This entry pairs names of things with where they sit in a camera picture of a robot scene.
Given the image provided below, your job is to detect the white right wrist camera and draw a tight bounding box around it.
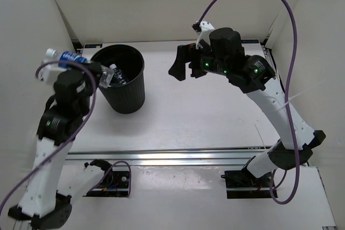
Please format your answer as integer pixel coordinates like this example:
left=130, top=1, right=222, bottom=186
left=192, top=21, right=215, bottom=45

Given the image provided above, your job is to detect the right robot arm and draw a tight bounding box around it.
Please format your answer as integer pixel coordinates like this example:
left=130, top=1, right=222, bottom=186
left=168, top=27, right=326, bottom=187

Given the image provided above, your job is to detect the blue tinted bottle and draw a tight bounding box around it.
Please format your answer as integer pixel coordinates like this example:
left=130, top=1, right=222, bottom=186
left=109, top=64, right=129, bottom=87

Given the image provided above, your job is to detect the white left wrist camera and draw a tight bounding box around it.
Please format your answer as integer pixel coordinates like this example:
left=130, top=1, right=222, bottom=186
left=37, top=65, right=66, bottom=85

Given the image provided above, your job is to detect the aluminium table edge rail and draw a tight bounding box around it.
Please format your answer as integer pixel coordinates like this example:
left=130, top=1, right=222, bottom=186
left=66, top=147, right=265, bottom=166

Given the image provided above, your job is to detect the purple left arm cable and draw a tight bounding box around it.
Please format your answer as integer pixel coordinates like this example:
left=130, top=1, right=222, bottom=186
left=0, top=61, right=132, bottom=212

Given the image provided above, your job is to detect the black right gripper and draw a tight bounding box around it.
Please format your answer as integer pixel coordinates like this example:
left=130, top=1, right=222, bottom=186
left=168, top=40, right=230, bottom=82

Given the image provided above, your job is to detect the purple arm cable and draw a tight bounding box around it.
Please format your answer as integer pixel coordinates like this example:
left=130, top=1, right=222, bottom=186
left=0, top=61, right=132, bottom=212
left=198, top=0, right=301, bottom=204

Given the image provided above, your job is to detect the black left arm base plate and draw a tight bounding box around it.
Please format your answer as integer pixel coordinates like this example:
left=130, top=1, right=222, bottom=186
left=85, top=171, right=131, bottom=198

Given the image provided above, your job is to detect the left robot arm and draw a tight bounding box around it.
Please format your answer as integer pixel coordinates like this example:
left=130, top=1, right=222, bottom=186
left=8, top=44, right=145, bottom=229

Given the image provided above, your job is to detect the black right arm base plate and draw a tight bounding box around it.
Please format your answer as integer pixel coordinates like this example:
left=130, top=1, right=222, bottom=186
left=220, top=170, right=272, bottom=199

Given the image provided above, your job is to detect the blue label clear bottle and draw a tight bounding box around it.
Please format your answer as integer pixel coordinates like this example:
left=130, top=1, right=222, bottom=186
left=45, top=48, right=114, bottom=89

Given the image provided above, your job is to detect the black ribbed waste bin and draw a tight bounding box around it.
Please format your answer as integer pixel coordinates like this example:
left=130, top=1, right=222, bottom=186
left=91, top=44, right=145, bottom=114

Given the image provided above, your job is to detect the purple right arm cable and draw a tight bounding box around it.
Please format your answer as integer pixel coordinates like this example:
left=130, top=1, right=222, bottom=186
left=198, top=0, right=301, bottom=204

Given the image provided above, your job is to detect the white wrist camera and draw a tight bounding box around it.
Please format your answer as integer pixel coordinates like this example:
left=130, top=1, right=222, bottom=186
left=192, top=21, right=215, bottom=45
left=37, top=65, right=66, bottom=85

